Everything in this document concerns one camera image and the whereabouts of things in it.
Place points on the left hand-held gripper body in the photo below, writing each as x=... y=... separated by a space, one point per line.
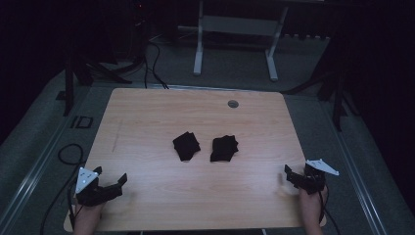
x=85 y=180

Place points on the person's right hand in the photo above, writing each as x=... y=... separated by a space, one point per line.
x=310 y=205

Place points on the grey metal floor rail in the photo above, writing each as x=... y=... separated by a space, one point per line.
x=36 y=169
x=355 y=176

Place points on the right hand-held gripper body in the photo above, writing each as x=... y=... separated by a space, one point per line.
x=315 y=178

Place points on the person's left hand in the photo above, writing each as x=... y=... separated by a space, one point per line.
x=87 y=213

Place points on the black metal stand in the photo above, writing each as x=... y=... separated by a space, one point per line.
x=337 y=98
x=69 y=84

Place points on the black folded cloth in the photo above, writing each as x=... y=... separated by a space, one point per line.
x=186 y=146
x=224 y=149

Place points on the white metal desk frame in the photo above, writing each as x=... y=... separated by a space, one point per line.
x=239 y=25

